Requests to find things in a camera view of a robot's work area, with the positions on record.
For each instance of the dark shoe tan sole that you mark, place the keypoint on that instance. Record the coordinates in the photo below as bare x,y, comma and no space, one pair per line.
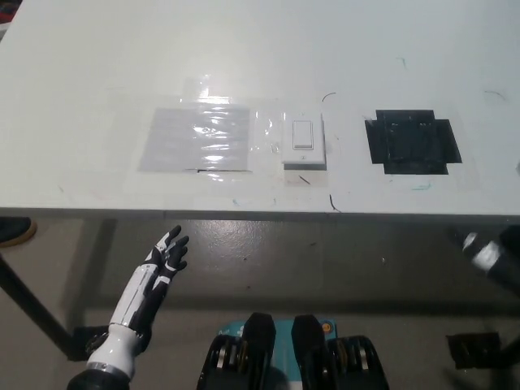
16,231

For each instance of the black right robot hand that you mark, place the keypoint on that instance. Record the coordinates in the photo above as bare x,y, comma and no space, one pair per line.
483,254

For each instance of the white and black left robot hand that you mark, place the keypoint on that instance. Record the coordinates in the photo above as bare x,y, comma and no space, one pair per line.
134,292

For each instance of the white wall light switch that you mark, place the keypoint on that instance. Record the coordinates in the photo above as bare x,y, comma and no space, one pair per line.
304,140

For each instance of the red patterned object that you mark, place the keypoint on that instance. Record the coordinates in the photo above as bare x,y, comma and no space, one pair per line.
6,10

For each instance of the black tape patch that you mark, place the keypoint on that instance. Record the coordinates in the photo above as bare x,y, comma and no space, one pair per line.
412,142

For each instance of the clear plastic film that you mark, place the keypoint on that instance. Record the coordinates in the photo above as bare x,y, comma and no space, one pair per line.
264,130

